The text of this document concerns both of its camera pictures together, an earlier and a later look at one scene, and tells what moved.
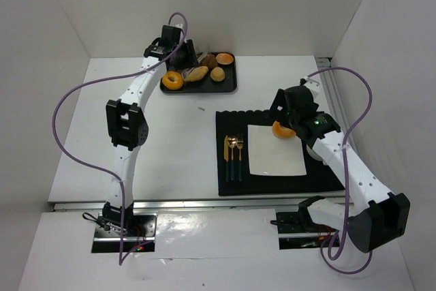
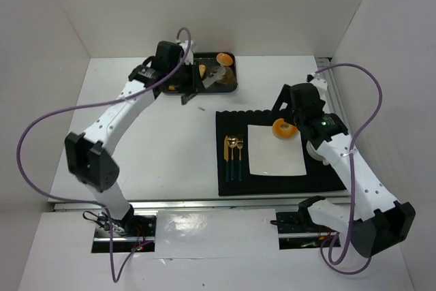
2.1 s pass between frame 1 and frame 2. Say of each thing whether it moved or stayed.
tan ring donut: stayed
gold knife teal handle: stayed
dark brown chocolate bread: moved
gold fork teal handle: stayed
